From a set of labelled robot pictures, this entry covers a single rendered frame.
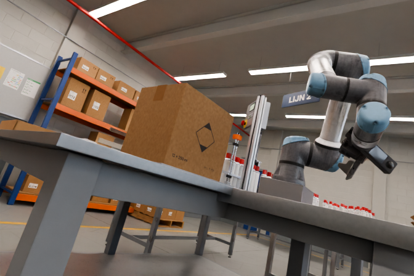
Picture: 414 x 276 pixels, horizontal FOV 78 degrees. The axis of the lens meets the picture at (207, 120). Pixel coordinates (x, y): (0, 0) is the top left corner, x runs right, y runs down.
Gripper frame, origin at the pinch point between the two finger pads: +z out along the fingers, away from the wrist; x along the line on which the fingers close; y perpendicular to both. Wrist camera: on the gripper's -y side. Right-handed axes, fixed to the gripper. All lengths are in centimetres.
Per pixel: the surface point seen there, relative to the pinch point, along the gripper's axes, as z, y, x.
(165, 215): 382, 242, 144
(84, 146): -75, 24, 53
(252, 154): 44, 52, 11
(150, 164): -64, 21, 49
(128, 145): -35, 56, 54
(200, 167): -24, 35, 42
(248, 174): 46, 47, 23
